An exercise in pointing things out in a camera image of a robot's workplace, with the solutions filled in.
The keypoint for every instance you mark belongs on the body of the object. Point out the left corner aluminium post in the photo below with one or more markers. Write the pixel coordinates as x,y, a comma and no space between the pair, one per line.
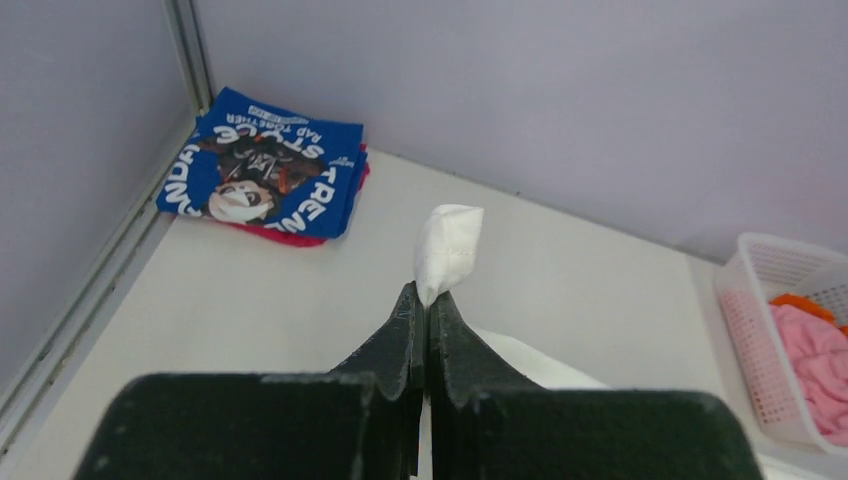
96,97

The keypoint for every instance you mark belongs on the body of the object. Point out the orange t-shirt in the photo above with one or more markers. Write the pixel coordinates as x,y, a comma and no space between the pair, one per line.
809,306

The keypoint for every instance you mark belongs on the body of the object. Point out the blue folded printed t-shirt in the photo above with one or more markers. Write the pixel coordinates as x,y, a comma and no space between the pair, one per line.
256,164

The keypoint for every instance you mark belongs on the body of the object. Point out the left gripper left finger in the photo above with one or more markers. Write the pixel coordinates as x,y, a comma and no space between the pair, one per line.
359,420

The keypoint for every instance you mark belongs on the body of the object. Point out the pink crumpled t-shirt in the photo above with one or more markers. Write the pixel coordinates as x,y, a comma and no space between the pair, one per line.
817,351

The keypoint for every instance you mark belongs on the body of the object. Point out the white plastic basket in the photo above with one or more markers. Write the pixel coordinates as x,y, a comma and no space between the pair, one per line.
764,267

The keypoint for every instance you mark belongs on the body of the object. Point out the white printed t-shirt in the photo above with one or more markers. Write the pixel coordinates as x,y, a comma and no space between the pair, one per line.
607,312

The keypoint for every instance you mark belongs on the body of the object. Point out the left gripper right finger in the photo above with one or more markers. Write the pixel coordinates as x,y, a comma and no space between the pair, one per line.
489,421

